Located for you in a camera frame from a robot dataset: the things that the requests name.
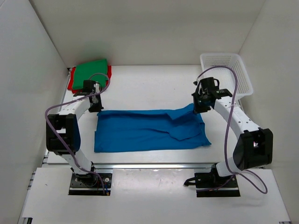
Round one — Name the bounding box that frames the aluminium table rail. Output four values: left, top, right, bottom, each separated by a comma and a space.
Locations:
94, 163, 213, 169

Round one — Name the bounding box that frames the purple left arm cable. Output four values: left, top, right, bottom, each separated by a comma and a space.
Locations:
44, 73, 111, 196

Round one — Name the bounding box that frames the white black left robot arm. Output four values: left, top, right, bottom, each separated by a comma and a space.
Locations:
45, 80, 103, 186

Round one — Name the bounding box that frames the white perforated plastic basket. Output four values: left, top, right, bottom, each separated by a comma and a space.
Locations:
200, 53, 253, 100

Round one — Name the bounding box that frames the folded red t shirt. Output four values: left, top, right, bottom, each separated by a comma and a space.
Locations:
67, 65, 112, 93

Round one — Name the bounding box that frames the folded green t shirt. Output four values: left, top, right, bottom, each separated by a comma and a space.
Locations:
69, 59, 108, 93

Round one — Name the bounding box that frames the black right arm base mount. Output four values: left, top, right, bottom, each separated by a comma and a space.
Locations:
183, 171, 241, 198

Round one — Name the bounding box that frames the blue t shirt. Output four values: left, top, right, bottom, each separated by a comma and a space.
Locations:
94, 104, 211, 153

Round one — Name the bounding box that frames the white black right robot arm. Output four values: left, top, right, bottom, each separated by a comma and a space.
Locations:
192, 77, 273, 187

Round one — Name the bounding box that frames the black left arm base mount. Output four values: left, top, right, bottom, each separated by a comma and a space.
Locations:
68, 169, 113, 196

